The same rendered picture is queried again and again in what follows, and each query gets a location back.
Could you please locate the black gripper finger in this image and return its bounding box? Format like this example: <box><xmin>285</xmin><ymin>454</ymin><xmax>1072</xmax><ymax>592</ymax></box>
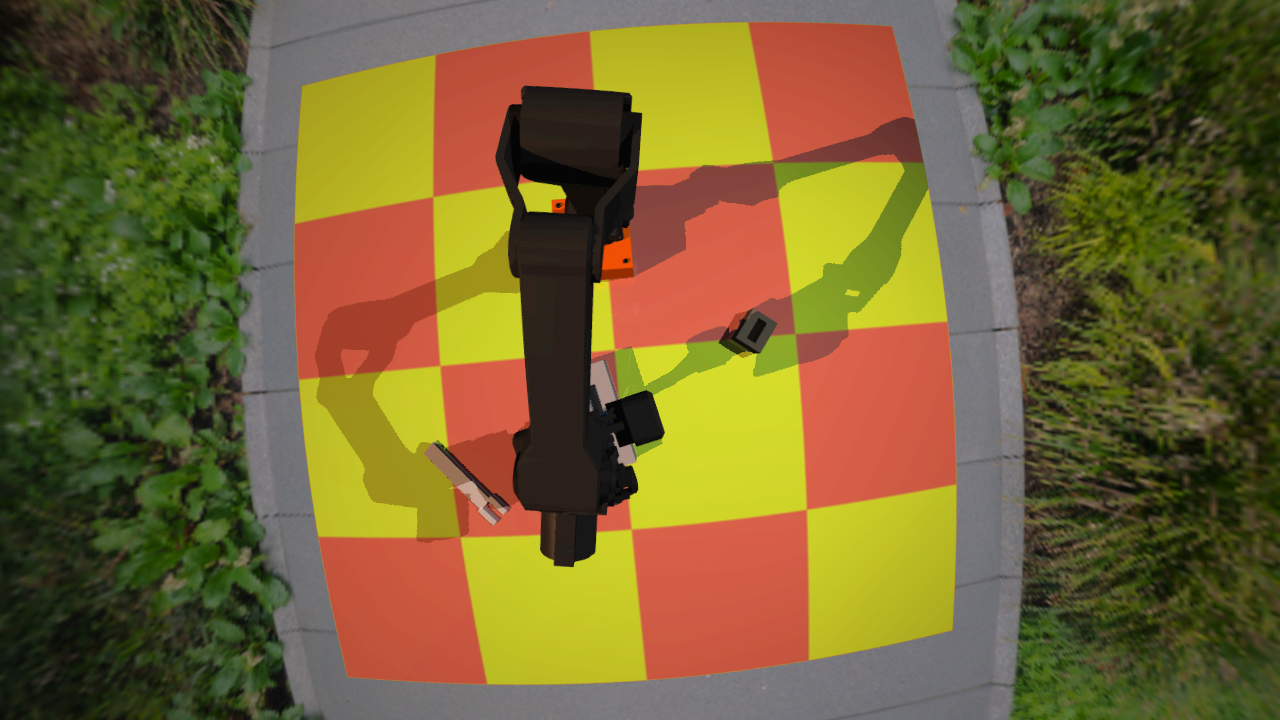
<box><xmin>605</xmin><ymin>398</ymin><xmax>634</xmax><ymax>447</ymax></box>

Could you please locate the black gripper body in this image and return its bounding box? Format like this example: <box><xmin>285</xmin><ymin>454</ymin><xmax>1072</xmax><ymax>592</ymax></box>
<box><xmin>512</xmin><ymin>389</ymin><xmax>666</xmax><ymax>457</ymax></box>

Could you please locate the tan two-pronged fork-shaped bar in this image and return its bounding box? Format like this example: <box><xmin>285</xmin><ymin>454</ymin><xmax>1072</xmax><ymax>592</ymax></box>
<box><xmin>424</xmin><ymin>443</ymin><xmax>508</xmax><ymax>527</ymax></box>

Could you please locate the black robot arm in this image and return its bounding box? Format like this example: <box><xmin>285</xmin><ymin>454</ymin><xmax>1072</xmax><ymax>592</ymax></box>
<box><xmin>495</xmin><ymin>85</ymin><xmax>643</xmax><ymax>568</ymax></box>

